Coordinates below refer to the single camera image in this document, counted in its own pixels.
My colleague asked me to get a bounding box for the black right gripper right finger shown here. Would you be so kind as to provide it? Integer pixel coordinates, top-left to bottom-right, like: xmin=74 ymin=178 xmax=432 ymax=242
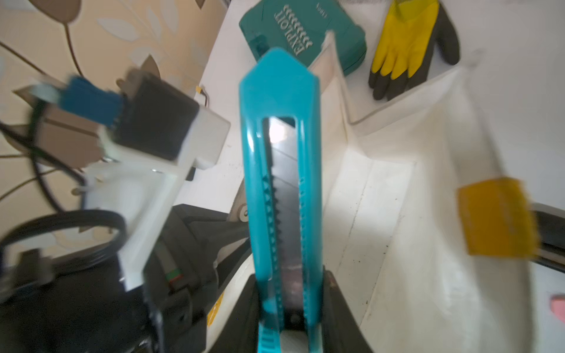
xmin=321 ymin=270 xmax=372 ymax=353

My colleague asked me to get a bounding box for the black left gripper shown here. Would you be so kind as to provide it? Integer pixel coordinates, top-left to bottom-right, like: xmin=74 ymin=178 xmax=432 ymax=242
xmin=1 ymin=204 xmax=251 ymax=352

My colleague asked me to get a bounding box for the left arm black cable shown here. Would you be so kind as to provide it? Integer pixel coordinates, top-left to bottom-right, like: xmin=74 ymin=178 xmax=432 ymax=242
xmin=0 ymin=101 xmax=129 ymax=274

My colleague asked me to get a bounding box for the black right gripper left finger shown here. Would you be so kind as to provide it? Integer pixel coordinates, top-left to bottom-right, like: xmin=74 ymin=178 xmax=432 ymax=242
xmin=220 ymin=274 xmax=260 ymax=352

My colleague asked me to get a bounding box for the pink utility knife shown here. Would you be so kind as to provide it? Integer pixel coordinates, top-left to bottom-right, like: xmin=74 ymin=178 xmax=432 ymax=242
xmin=550 ymin=294 xmax=565 ymax=323

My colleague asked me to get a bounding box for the white pouch with yellow handles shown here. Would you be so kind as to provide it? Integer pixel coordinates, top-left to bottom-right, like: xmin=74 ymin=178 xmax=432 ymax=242
xmin=227 ymin=30 xmax=541 ymax=353

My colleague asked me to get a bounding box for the green plastic tool case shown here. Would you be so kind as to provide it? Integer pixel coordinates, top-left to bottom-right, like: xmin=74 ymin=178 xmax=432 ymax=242
xmin=239 ymin=0 xmax=367 ymax=75

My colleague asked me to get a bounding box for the yellow grey work glove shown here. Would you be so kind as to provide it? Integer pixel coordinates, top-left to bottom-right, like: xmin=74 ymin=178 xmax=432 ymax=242
xmin=369 ymin=0 xmax=461 ymax=101

